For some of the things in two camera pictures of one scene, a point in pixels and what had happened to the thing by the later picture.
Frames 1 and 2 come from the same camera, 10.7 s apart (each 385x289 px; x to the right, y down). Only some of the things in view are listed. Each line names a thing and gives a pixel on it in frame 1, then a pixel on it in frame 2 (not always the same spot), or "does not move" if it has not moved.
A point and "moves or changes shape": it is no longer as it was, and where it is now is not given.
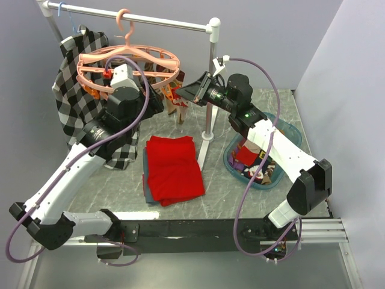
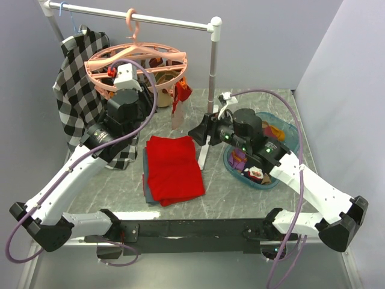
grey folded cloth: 147,183 does not move
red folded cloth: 173,174 does not move
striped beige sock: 158,68 → 154,62
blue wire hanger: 59,9 does not move
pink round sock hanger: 151,68 moves or changes shape
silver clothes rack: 212,26 does not move
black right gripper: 195,91 → 210,121
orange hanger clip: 168,93 → 183,82
